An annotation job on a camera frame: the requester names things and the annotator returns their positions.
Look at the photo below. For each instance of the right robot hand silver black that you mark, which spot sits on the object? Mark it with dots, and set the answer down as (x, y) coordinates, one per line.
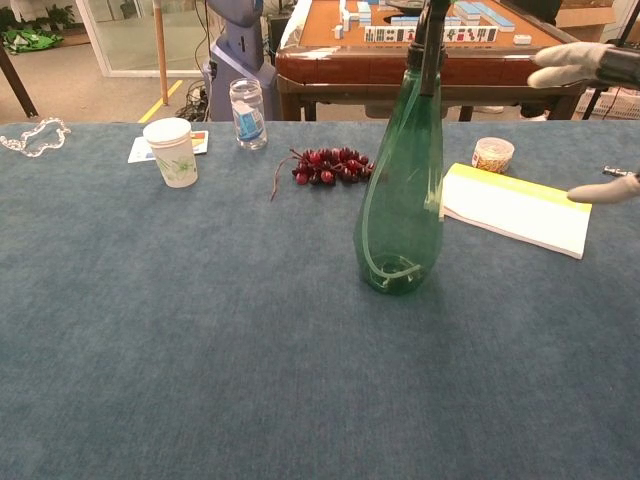
(575, 65)

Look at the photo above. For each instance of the green spray bottle black nozzle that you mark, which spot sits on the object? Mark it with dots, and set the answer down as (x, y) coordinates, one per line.
(400, 200)

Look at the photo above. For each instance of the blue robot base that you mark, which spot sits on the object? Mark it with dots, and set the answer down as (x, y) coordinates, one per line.
(240, 60)

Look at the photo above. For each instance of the cardboard box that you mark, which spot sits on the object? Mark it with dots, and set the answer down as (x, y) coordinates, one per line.
(585, 15)

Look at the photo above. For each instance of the white plastic crate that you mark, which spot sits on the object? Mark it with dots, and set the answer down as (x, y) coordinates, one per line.
(617, 105)

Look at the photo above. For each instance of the single white mahjong tile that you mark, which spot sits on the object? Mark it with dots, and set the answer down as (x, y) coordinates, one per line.
(522, 39)

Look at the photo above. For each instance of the black tripod stand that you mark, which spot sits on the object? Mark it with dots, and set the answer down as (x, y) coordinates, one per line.
(631, 20)

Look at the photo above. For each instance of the white booklet yellow stripe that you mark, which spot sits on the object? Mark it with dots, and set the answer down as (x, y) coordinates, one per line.
(520, 210)

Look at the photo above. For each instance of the mahjong tile row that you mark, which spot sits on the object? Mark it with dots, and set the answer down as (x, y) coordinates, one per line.
(390, 34)

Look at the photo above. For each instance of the brown mahjong table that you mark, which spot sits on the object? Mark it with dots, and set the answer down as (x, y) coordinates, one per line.
(340, 65)

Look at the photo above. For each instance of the red grape bunch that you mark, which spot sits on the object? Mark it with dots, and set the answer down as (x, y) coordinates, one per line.
(325, 167)

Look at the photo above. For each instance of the clear plastic jar blue label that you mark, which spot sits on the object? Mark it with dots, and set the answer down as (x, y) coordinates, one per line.
(248, 115)

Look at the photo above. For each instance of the white paper cup green print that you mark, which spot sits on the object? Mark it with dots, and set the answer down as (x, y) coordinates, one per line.
(172, 155)

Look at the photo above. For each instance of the wooden pole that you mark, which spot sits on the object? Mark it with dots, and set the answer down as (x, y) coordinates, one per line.
(161, 55)

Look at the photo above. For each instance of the white printed card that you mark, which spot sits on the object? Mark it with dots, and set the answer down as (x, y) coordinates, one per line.
(137, 152)

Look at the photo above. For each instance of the blue felt table cloth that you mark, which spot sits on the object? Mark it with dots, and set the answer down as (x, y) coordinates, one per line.
(200, 325)

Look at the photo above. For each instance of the green potted plants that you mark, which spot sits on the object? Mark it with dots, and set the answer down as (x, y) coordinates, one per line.
(55, 15)

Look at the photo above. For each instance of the green bag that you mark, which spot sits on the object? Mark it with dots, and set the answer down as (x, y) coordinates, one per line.
(30, 40)

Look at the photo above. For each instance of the dark slanted table leg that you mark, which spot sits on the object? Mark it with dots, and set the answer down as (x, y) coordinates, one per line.
(17, 82)

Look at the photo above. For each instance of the white glass partition frame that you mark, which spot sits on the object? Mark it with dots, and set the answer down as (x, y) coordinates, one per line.
(95, 40)

